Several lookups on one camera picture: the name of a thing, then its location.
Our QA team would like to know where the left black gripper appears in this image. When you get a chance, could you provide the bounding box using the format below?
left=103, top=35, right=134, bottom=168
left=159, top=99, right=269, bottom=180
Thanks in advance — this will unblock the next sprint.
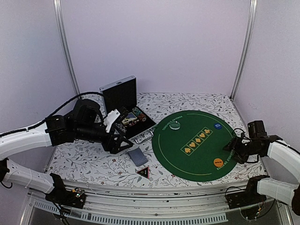
left=75, top=123, right=134, bottom=154

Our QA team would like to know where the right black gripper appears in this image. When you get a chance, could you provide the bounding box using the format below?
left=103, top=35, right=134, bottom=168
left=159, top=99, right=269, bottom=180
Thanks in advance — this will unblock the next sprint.
left=223, top=137, right=261, bottom=164

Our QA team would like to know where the orange big blind button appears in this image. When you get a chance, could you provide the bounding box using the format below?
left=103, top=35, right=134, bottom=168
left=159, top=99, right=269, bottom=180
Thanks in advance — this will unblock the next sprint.
left=213, top=158, right=224, bottom=168

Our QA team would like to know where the blue small blind button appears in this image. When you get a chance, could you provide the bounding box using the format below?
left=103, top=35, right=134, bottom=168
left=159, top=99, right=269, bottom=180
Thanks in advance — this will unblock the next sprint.
left=214, top=123, right=222, bottom=129

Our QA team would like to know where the clear acrylic dealer button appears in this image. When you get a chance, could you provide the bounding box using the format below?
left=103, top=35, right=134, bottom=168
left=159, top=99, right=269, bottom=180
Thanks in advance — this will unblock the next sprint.
left=169, top=121, right=180, bottom=130

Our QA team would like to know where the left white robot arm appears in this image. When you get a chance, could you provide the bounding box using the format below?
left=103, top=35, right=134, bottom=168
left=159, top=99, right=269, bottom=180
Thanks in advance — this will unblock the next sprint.
left=0, top=95, right=133, bottom=203

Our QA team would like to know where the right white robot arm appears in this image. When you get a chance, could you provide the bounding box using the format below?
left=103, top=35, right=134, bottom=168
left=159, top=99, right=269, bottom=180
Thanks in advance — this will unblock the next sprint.
left=223, top=120, right=300, bottom=215

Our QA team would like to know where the boxed playing card deck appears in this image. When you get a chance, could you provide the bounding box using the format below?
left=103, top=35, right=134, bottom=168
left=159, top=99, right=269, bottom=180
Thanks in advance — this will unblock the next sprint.
left=122, top=112, right=137, bottom=125

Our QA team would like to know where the right poker chip stack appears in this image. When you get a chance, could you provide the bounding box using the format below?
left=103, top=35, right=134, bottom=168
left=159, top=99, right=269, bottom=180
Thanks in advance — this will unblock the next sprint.
left=132, top=107, right=147, bottom=122

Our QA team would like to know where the floral tablecloth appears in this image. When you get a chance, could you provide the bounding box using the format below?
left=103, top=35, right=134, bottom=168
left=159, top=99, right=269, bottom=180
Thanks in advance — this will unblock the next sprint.
left=48, top=92, right=263, bottom=188

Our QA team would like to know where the red black triangle card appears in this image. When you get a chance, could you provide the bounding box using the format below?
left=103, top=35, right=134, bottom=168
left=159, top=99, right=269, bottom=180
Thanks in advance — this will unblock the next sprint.
left=136, top=166, right=150, bottom=179

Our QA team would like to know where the round green poker mat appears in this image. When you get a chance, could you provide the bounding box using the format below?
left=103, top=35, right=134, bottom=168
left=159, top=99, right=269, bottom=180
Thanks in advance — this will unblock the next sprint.
left=152, top=110, right=237, bottom=182

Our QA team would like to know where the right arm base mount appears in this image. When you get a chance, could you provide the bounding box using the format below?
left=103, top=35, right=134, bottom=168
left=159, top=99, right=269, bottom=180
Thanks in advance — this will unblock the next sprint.
left=225, top=186, right=267, bottom=220

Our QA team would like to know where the right aluminium frame post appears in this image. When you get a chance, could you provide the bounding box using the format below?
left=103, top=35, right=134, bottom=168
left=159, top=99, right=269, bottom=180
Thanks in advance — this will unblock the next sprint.
left=230, top=0, right=258, bottom=102

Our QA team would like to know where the aluminium frame post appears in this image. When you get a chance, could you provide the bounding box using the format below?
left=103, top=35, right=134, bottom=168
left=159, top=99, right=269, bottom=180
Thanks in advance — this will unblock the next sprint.
left=53, top=0, right=80, bottom=95
left=230, top=0, right=258, bottom=102

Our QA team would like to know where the left aluminium frame post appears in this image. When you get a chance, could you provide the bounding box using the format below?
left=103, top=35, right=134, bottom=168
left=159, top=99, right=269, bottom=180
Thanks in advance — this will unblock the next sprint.
left=53, top=0, right=80, bottom=95

